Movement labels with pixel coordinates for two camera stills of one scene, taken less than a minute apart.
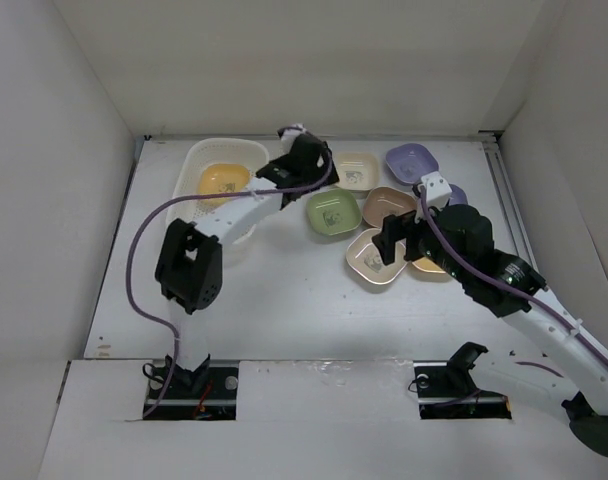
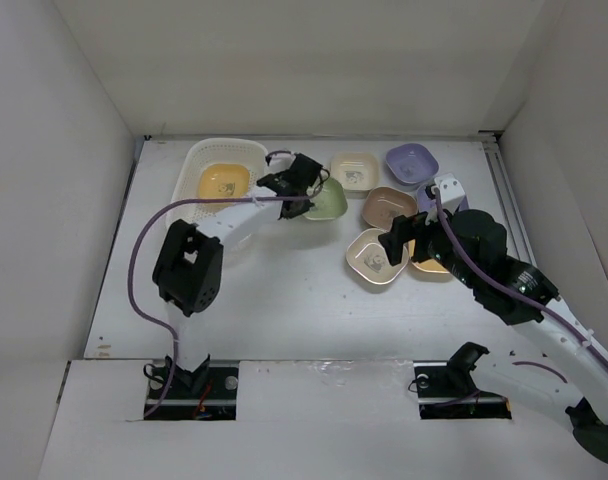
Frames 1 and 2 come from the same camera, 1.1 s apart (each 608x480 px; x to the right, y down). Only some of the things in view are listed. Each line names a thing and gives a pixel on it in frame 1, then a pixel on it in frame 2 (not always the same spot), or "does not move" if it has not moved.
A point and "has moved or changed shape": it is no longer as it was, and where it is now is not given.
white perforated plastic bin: (209, 151) does not move
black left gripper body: (316, 174) → (303, 207)
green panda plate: (334, 211) has moved or changed shape
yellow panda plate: (223, 179) does not move
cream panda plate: (364, 258) does not move
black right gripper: (396, 227) does not move
